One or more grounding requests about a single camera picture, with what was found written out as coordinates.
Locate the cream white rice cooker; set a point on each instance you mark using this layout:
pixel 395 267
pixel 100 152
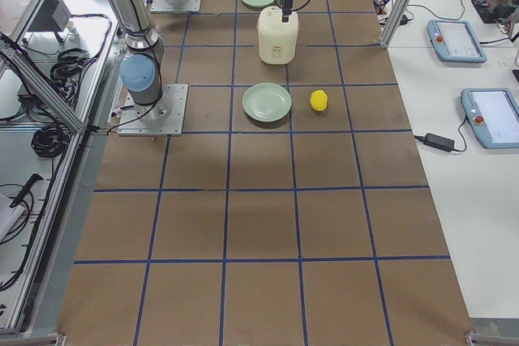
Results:
pixel 277 39

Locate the green plate near yellow fruit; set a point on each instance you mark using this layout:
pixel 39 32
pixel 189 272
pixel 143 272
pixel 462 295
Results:
pixel 266 102

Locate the yellow plastic fruit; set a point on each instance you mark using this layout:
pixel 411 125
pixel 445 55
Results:
pixel 319 100

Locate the upper blue teach pendant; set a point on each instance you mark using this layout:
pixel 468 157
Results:
pixel 455 41

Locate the blue teach pendant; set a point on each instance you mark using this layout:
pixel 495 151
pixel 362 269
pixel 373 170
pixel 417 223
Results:
pixel 492 115
pixel 455 41

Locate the brown paper table mat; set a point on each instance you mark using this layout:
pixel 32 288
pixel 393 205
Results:
pixel 316 229

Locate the black power adapter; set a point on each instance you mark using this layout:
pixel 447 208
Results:
pixel 439 142

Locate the grey control box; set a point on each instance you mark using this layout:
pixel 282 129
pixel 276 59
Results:
pixel 53 16

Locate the lower blue teach pendant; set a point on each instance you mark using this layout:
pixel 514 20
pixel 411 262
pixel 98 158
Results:
pixel 492 115

